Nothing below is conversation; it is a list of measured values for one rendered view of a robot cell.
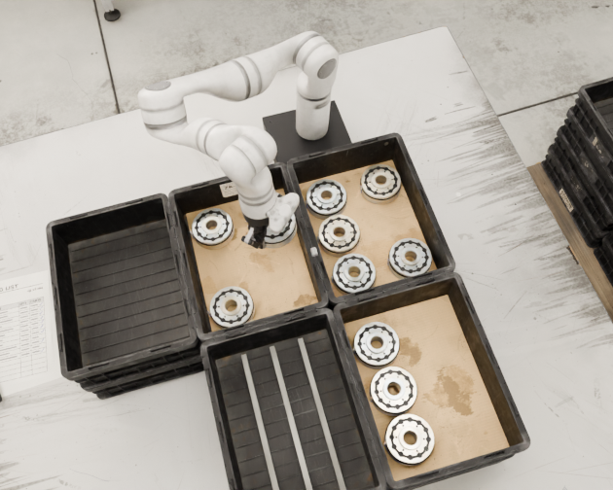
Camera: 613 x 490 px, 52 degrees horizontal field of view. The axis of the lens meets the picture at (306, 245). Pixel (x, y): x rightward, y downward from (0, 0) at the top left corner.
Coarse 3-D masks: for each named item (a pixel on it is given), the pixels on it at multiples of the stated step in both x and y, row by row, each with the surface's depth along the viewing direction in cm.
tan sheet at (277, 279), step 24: (192, 216) 161; (240, 216) 161; (192, 240) 158; (240, 240) 158; (216, 264) 155; (240, 264) 155; (264, 264) 154; (288, 264) 154; (216, 288) 152; (264, 288) 152; (288, 288) 151; (312, 288) 151; (264, 312) 149
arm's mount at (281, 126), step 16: (288, 112) 180; (336, 112) 181; (272, 128) 178; (288, 128) 178; (336, 128) 178; (288, 144) 176; (304, 144) 176; (320, 144) 176; (336, 144) 176; (288, 160) 173
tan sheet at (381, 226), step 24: (360, 168) 165; (360, 192) 162; (312, 216) 160; (360, 216) 159; (384, 216) 159; (408, 216) 159; (360, 240) 156; (384, 240) 156; (384, 264) 153; (432, 264) 152
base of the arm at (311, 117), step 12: (300, 96) 162; (300, 108) 166; (312, 108) 163; (324, 108) 165; (300, 120) 170; (312, 120) 168; (324, 120) 170; (300, 132) 176; (312, 132) 173; (324, 132) 176
